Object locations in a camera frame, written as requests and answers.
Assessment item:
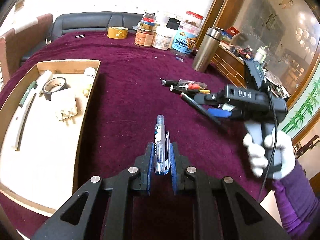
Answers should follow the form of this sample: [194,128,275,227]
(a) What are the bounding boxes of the maroon velvet tablecloth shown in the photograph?
[1,32,261,198]

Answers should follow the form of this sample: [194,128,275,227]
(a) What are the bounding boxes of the brown armchair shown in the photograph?
[1,14,53,84]

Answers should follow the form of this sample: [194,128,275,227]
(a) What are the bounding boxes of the black leather sofa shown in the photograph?
[20,11,143,65]

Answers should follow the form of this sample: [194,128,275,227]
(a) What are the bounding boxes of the white gloved right hand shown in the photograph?
[242,129,297,181]

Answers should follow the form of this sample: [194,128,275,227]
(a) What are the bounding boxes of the white orange glue bottle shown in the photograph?
[82,67,96,98]

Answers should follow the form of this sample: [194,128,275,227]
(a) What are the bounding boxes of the white small bottle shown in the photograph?
[36,70,53,91]

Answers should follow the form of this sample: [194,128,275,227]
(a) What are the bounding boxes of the orange label jar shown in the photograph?
[135,28,155,47]

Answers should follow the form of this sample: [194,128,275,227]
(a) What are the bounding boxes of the black marker grey cap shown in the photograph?
[161,79,178,87]

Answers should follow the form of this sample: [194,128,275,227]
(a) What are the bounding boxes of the white power adapter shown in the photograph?
[55,94,78,122]

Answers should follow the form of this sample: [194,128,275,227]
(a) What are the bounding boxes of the black tape roll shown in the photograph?
[42,77,67,101]

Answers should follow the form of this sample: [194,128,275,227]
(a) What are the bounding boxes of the cardboard tray box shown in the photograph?
[1,59,100,217]

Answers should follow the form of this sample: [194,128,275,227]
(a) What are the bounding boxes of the stainless steel thermos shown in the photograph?
[192,27,223,73]

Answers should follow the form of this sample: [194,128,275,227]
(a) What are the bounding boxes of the stacked tape rolls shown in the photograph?
[138,12,156,31]

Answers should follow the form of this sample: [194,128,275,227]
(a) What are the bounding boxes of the wooden brick pattern cabinet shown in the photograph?
[211,46,246,87]

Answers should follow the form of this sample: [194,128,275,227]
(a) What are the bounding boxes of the blue clear pen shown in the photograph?
[153,115,170,175]

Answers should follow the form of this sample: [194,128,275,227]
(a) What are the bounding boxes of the red lid clear jar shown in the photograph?
[183,11,203,28]

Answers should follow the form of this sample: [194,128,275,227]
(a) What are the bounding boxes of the clear packet orange pieces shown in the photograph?
[177,79,207,90]

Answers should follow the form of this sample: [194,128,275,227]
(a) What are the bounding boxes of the white label jar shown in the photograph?
[151,26,176,50]

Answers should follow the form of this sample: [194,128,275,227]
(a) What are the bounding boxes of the blue label plastic jar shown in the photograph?
[171,22,200,54]

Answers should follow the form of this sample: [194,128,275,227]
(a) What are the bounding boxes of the purple sleeve right forearm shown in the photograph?
[272,162,319,239]

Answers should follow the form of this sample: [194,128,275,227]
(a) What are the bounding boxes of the yellow tape roll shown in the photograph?
[107,27,129,40]

